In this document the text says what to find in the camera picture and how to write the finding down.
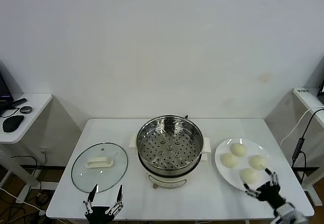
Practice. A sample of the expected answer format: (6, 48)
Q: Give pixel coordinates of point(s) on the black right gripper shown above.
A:
(269, 193)

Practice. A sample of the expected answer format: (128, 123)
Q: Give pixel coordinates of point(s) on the white side desk with laptop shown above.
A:
(33, 123)

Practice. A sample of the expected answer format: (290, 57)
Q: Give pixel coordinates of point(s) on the white steamed baozi bun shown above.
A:
(229, 160)
(257, 162)
(238, 149)
(248, 176)

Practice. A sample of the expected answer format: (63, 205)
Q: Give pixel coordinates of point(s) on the stainless steel steamer basket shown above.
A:
(169, 148)

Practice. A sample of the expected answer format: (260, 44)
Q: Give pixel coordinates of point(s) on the black bar-shaped device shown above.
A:
(19, 101)

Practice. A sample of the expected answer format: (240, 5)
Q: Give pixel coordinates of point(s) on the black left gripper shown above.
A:
(98, 212)

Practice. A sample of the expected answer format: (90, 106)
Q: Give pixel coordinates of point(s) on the white round plate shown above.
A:
(225, 176)

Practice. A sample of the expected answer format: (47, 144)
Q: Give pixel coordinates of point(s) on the dark monitor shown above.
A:
(321, 87)

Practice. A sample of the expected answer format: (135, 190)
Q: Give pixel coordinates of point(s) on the white side desk with label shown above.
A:
(307, 100)

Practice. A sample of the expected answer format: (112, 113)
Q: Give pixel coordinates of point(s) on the white wall socket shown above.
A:
(43, 150)

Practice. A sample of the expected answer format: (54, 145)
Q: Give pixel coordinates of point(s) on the round grey disc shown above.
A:
(26, 109)

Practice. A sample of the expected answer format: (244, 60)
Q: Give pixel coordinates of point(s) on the black computer mouse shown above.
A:
(12, 123)

